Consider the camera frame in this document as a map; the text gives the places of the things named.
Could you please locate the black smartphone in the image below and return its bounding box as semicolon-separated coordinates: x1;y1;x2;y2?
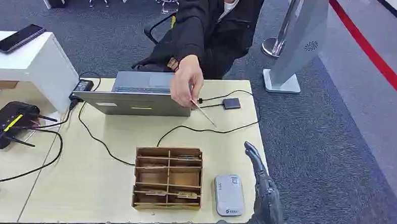
0;23;47;56

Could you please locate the person's hand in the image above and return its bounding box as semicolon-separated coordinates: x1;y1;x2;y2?
168;53;206;109

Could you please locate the wooden card box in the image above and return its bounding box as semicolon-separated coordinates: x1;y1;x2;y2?
131;145;205;213

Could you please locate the black office chair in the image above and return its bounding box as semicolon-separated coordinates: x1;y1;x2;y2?
143;11;178;46

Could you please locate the small black box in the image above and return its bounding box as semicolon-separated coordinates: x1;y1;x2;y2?
222;97;242;111

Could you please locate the white shelf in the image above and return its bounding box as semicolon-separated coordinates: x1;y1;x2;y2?
0;30;82;116

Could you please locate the chrome stanchion base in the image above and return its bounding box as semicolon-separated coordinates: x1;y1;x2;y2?
261;0;303;60

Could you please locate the grey card reader device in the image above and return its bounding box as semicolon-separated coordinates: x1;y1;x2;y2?
212;173;247;218

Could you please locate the black router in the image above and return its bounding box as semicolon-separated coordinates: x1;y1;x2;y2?
0;100;59;152

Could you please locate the grey laptop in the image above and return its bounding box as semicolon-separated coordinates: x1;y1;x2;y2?
72;68;193;119

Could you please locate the silver kiosk stand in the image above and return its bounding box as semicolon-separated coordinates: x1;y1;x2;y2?
262;0;331;95

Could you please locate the black router cable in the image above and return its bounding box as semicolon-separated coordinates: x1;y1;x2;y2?
0;127;64;188

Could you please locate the person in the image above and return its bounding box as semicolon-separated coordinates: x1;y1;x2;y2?
131;0;267;82

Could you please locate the black power cable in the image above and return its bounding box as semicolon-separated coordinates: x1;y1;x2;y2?
66;71;140;167

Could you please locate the black power adapter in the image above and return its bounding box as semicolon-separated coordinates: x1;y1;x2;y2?
74;79;95;93

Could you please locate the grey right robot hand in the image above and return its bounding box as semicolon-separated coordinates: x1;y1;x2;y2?
215;140;290;224

